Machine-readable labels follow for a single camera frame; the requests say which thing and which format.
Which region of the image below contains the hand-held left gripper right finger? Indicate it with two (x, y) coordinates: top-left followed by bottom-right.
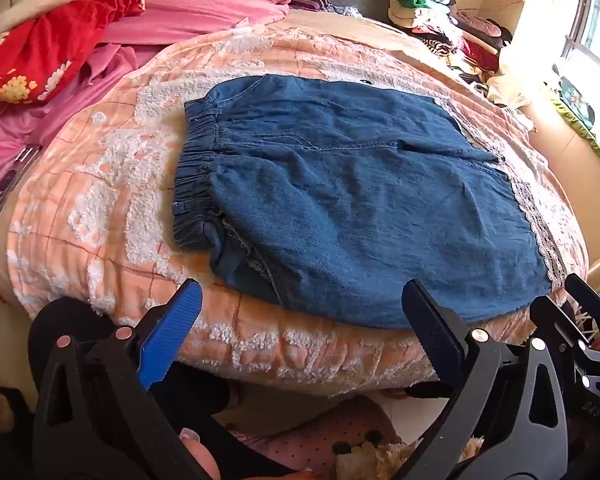
(401, 277), (571, 480)

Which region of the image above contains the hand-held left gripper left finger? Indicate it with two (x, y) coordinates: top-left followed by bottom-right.
(32, 279), (221, 480)

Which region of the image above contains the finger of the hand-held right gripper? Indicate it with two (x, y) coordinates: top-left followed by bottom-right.
(530, 296), (600, 361)
(564, 274), (600, 333)

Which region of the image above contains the person's left hand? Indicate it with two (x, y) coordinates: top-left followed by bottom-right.
(179, 427), (222, 480)

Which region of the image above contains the peach bear blanket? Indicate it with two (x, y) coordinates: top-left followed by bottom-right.
(5, 12), (591, 386)

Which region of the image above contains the pink dotted cloth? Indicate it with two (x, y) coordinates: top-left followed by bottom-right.
(225, 395), (406, 477)

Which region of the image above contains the teal printed pillow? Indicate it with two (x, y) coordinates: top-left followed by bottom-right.
(559, 77), (597, 127)

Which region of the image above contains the silver metal object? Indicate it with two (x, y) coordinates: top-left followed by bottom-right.
(0, 144), (42, 222)

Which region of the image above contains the white crumpled cloth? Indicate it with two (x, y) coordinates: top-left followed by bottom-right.
(484, 72), (532, 111)

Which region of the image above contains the cream curtain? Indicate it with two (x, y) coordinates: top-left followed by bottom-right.
(500, 0), (588, 77)

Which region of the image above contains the pile of folded clothes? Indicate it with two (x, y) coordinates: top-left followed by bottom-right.
(387, 0), (513, 86)

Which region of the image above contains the red floral cloth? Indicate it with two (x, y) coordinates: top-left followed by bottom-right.
(0, 0), (146, 106)

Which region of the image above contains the pink quilt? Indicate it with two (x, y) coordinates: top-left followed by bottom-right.
(0, 0), (292, 206)

